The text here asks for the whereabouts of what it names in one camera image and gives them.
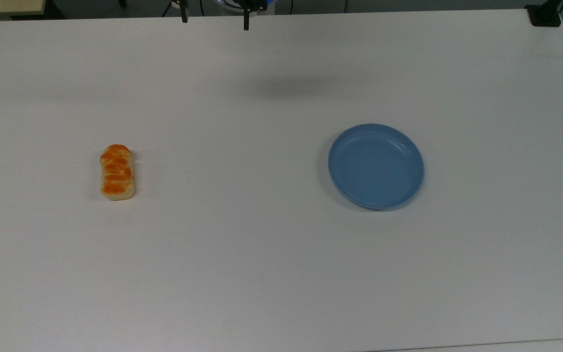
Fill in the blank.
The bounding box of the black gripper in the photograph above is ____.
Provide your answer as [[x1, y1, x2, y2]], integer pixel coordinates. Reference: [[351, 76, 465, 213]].
[[179, 0, 268, 31]]

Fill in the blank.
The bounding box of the orange glazed bread loaf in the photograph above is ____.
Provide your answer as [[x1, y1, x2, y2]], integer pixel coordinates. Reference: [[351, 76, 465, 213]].
[[99, 144, 135, 201]]

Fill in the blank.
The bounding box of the black table clamp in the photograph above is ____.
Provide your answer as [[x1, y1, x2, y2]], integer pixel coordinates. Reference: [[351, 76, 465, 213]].
[[525, 0, 563, 27]]

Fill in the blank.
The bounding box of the light wooden desk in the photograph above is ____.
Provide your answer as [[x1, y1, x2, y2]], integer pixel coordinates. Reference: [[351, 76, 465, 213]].
[[0, 0, 47, 16]]

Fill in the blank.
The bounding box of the blue round plate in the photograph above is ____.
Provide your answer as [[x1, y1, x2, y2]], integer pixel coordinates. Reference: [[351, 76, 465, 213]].
[[327, 123, 425, 211]]

